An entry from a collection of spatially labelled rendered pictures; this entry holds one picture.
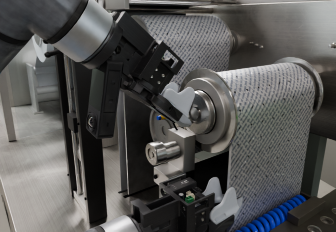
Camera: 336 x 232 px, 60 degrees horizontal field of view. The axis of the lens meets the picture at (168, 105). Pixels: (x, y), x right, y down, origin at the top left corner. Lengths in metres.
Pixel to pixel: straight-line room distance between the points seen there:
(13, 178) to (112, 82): 0.77
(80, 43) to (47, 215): 0.61
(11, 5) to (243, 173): 0.42
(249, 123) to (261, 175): 0.12
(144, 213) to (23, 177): 0.74
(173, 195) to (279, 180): 0.27
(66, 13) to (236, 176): 0.37
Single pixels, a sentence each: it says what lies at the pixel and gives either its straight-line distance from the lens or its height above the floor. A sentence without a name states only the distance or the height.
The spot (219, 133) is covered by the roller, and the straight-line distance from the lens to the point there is 0.48.
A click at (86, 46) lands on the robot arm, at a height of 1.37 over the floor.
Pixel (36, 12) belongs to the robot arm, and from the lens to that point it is 0.35.
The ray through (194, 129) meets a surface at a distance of 0.51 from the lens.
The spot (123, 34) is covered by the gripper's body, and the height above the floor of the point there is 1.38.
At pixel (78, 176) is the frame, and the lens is 0.87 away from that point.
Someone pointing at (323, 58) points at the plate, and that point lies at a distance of 0.74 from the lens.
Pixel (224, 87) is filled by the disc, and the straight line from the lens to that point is 0.46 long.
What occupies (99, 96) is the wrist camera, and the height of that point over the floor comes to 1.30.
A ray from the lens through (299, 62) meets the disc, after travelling 0.68.
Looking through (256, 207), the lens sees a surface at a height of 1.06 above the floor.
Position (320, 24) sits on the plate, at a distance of 0.74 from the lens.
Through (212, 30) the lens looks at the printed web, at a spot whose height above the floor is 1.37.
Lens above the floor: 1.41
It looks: 17 degrees down
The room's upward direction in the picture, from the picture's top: straight up
